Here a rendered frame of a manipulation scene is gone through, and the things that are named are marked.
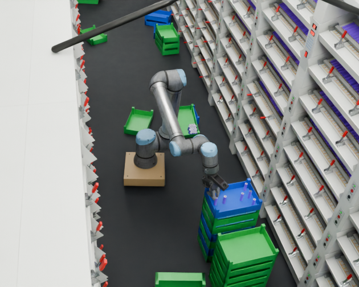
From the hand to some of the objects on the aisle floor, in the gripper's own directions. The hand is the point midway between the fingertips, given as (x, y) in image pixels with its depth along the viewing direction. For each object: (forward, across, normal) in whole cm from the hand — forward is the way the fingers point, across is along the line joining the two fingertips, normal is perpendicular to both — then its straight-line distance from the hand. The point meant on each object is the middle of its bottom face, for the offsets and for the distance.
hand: (216, 198), depth 257 cm
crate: (+54, -10, -8) cm, 56 cm away
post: (+70, -22, +54) cm, 92 cm away
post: (+41, -100, -59) cm, 123 cm away
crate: (+22, -83, -110) cm, 140 cm away
